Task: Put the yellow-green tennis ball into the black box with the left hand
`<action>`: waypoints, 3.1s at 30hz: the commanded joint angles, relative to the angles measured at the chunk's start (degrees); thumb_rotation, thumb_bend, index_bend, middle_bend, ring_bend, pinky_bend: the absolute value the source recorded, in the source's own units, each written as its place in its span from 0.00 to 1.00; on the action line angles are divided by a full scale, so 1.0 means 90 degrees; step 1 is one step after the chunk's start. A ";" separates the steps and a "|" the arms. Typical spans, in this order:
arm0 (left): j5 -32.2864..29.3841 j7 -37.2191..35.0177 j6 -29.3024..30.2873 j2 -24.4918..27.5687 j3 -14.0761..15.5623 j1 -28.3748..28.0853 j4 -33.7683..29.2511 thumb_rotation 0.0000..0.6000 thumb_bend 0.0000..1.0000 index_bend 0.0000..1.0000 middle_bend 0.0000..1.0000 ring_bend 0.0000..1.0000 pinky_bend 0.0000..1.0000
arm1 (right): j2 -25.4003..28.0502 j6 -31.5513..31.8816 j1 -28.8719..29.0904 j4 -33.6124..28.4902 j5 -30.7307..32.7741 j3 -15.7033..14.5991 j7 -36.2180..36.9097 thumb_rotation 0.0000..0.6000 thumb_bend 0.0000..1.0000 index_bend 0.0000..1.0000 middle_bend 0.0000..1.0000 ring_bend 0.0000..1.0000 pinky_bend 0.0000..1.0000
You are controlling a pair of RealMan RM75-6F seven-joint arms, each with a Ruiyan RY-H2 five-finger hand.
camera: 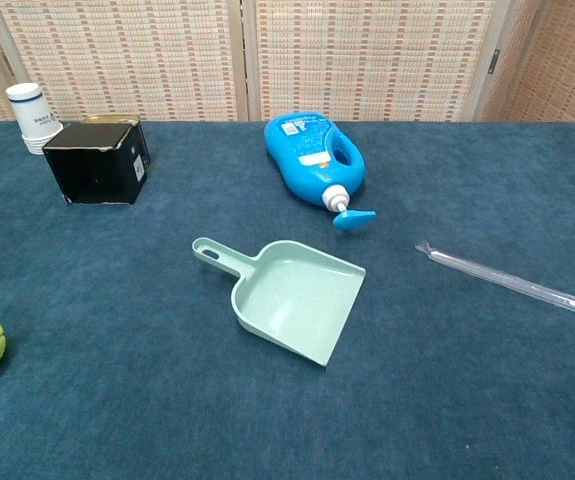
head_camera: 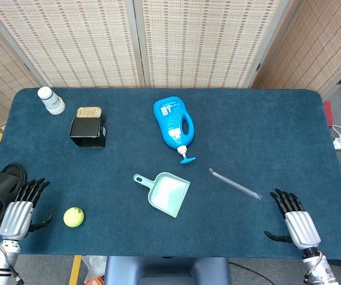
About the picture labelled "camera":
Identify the blue pump detergent bottle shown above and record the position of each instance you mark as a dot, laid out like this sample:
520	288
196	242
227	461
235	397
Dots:
312	160

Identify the blue table cloth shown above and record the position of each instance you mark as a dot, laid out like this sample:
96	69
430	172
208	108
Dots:
287	310

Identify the clear plastic wrapped straw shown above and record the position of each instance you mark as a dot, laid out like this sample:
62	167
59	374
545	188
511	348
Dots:
512	279

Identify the woven folding screen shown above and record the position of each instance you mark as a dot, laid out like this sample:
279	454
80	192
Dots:
287	60

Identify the black cardboard box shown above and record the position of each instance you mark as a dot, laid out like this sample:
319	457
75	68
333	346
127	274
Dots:
98	169

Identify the stack of white paper cups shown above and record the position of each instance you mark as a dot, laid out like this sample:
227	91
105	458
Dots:
34	117

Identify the mint green plastic dustpan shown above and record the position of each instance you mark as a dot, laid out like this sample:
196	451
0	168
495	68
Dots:
292	299

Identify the gold metal tin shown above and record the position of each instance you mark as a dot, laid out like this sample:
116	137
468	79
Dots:
109	119

